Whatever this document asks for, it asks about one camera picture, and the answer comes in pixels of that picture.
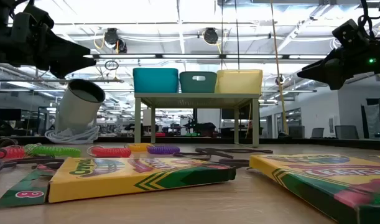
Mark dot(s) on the green spiral wrist coil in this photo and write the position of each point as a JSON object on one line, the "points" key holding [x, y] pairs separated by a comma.
{"points": [[59, 152]]}

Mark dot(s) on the yellow plastic bin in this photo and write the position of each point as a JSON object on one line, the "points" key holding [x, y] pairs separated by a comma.
{"points": [[239, 82]]}

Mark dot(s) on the red spiral wrist coil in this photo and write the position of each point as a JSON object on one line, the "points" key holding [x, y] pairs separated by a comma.
{"points": [[12, 153], [112, 152]]}

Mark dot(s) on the small green tray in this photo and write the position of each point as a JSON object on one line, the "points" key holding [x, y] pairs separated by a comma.
{"points": [[191, 134]]}

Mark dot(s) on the grey office chair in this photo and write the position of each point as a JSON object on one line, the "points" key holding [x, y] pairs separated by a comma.
{"points": [[317, 132], [346, 132], [297, 131]]}

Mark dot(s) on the black computer monitor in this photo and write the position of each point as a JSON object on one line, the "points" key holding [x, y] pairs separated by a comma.
{"points": [[10, 114]]}

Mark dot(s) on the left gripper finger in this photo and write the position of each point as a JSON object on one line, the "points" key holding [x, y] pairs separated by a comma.
{"points": [[63, 71], [71, 53]]}

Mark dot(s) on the pale green small shelf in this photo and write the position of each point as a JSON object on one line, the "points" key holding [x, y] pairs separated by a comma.
{"points": [[196, 100]]}

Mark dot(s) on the black aluminium table frame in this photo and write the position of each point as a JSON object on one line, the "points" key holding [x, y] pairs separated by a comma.
{"points": [[301, 140]]}

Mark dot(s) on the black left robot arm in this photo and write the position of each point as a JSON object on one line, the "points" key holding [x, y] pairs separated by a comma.
{"points": [[0, 43]]}

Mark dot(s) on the white tipped cylinder container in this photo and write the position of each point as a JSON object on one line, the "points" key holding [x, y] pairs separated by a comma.
{"points": [[74, 115]]}

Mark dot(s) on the yellow Crayola crayon box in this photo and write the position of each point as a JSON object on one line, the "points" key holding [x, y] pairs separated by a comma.
{"points": [[115, 180], [317, 174]]}

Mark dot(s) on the orange spiral wrist coil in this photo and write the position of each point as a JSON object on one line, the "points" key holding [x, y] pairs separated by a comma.
{"points": [[138, 147]]}

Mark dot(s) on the blue plastic bin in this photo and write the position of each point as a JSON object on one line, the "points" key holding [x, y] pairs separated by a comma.
{"points": [[155, 81]]}

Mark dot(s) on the purple spiral wrist coil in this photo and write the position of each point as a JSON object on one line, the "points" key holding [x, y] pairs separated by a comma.
{"points": [[163, 150]]}

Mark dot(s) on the black background robot arm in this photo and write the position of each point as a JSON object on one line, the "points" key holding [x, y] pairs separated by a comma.
{"points": [[200, 126]]}

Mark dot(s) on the small teal plastic bin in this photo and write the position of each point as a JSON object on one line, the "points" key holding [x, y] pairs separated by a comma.
{"points": [[189, 85]]}

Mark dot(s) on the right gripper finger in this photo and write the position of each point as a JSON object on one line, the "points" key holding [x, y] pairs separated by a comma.
{"points": [[336, 84], [317, 70]]}

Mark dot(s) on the small red tray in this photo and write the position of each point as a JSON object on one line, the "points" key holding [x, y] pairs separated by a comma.
{"points": [[160, 134]]}

